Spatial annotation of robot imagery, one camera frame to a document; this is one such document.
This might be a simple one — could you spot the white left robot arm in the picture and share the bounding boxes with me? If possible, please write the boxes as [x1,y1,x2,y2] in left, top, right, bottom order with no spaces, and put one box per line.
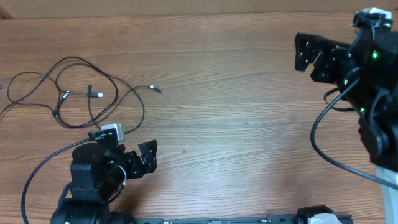
[50,140,157,224]

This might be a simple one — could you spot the thin black cable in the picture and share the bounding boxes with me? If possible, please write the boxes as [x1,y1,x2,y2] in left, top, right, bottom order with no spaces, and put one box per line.
[0,55,119,129]

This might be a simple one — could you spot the black labelled USB cable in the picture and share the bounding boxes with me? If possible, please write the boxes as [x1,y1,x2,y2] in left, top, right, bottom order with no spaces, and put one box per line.
[55,62,146,134]

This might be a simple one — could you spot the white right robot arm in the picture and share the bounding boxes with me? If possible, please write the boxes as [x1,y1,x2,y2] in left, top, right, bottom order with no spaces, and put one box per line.
[294,26,397,223]

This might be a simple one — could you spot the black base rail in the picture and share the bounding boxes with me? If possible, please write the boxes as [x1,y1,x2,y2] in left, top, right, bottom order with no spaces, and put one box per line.
[131,205,354,224]

